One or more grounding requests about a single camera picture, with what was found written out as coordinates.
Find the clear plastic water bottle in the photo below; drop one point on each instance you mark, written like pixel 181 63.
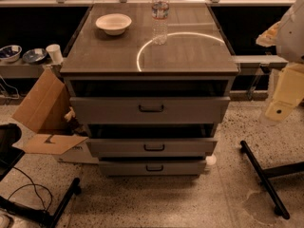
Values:
pixel 160 11

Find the blue patterned bowl right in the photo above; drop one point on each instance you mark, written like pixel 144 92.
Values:
pixel 35 56

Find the white paper cup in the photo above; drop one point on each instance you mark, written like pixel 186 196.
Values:
pixel 54 51

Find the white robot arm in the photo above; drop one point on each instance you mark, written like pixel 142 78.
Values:
pixel 287 35

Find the black stand leg right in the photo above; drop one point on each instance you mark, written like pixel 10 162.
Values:
pixel 266 174

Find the open cardboard box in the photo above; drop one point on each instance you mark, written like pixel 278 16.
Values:
pixel 44 111

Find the grey metal shelf rail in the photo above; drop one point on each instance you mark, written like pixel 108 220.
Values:
pixel 249 64

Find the blue patterned bowl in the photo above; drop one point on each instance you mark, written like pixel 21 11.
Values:
pixel 10 53
pixel 35 56

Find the white bowl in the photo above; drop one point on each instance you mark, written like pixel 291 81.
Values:
pixel 113 24

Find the grey bottom drawer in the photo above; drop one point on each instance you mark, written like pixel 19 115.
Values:
pixel 152 168

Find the grey drawer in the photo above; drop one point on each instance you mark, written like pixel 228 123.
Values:
pixel 159 110
pixel 129 148
pixel 152 168

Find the grey top drawer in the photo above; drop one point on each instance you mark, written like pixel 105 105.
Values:
pixel 159 110

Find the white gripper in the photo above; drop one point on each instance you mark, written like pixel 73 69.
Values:
pixel 292 37

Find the blue patterned bowl left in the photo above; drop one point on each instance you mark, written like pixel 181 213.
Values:
pixel 10 53

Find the grey middle drawer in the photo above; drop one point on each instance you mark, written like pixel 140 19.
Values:
pixel 129 148

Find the white cabinet caster wheel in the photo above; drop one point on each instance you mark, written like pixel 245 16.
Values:
pixel 211 160

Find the dark wooden drawer cabinet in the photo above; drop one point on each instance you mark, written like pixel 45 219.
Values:
pixel 194 62

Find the black stand base left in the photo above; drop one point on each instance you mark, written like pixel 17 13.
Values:
pixel 10 134

